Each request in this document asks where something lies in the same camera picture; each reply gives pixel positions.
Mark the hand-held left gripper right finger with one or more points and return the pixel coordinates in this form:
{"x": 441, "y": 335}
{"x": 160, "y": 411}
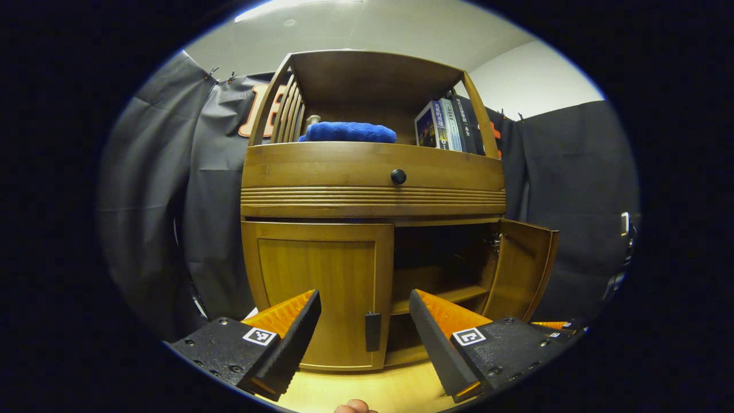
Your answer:
{"x": 438, "y": 350}

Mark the dark cover white spine book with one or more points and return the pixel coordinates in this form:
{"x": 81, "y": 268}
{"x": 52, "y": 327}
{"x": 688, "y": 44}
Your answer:
{"x": 427, "y": 129}

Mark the blue folded towel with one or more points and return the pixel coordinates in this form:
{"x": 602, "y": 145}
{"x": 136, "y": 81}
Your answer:
{"x": 350, "y": 132}

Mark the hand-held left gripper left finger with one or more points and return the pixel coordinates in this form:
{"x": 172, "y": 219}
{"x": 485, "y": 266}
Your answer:
{"x": 289, "y": 350}

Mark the pale blue spine book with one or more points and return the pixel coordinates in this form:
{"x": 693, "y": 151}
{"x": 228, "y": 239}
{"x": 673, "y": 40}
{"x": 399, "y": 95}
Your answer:
{"x": 453, "y": 126}

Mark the black backdrop cloth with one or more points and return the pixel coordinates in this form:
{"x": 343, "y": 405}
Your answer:
{"x": 149, "y": 201}

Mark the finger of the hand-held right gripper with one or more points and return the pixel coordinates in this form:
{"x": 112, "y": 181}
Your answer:
{"x": 565, "y": 337}
{"x": 573, "y": 326}

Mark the wooden cabinet door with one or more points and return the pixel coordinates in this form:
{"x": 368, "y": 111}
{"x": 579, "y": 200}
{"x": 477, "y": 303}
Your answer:
{"x": 315, "y": 275}
{"x": 519, "y": 269}

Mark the wooden double-door shoe cabinet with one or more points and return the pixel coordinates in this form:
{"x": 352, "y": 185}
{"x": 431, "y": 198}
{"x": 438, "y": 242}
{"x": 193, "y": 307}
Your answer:
{"x": 373, "y": 86}

